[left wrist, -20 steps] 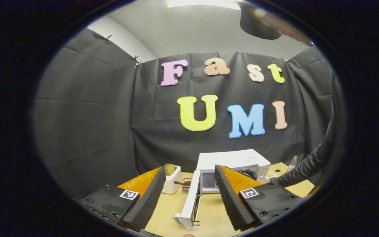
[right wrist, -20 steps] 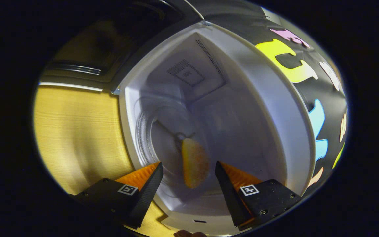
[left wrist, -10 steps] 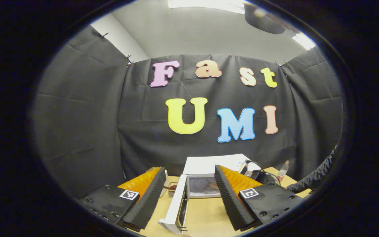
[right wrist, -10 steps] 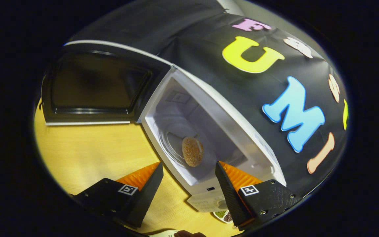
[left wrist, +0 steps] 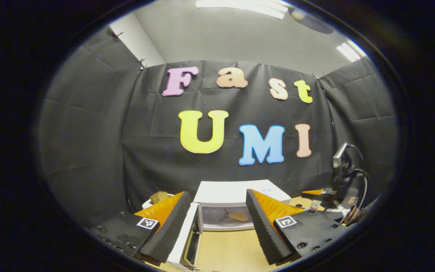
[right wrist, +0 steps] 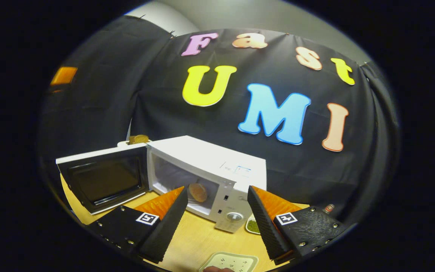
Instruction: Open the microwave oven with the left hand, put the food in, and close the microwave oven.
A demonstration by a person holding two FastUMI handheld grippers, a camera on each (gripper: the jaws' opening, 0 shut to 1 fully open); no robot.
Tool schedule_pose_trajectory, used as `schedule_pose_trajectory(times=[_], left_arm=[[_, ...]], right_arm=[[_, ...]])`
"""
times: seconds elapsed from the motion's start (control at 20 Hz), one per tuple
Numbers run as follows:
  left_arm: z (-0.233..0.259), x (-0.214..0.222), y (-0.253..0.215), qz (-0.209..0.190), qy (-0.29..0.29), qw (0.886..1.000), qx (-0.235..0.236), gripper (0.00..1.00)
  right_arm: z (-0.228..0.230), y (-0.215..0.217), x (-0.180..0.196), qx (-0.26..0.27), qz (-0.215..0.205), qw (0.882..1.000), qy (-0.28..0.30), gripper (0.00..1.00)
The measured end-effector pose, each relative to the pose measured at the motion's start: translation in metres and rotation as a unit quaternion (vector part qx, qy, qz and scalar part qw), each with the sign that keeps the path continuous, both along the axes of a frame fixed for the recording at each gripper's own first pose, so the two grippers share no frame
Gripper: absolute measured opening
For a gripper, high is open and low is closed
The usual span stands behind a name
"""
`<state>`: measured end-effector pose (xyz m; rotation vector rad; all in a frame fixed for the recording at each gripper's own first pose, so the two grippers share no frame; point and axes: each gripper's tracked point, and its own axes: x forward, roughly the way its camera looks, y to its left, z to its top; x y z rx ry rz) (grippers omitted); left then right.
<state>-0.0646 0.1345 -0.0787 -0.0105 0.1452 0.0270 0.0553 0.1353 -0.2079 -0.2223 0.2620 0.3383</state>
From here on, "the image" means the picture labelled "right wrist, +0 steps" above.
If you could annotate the brown toast slice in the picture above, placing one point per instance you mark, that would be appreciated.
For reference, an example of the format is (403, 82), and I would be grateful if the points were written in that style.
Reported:
(139, 139)

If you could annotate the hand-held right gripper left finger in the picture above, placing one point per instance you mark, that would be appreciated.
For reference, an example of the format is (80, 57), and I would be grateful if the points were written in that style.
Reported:
(168, 230)

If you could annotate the clear plastic water bottle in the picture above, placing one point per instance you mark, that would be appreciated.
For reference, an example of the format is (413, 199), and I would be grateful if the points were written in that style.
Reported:
(329, 208)

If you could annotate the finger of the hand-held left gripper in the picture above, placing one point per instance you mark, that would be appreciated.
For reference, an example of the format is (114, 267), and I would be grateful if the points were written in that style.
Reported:
(64, 76)

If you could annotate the white microwave oven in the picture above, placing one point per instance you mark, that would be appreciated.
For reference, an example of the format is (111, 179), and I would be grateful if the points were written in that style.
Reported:
(210, 162)

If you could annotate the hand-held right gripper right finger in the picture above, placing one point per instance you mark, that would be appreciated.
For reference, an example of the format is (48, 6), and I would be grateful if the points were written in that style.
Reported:
(264, 226)

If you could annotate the round bread roll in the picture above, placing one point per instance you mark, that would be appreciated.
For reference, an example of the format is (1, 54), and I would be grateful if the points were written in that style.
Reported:
(198, 192)

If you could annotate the square white speckled plate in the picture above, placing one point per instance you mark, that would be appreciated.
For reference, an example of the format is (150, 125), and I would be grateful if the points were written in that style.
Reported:
(236, 260)

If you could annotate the divided white dish of beans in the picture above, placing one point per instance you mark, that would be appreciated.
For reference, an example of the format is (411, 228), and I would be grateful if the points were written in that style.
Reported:
(253, 226)

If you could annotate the black backdrop cloth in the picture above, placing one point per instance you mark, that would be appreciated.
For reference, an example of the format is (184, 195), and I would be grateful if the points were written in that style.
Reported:
(108, 94)

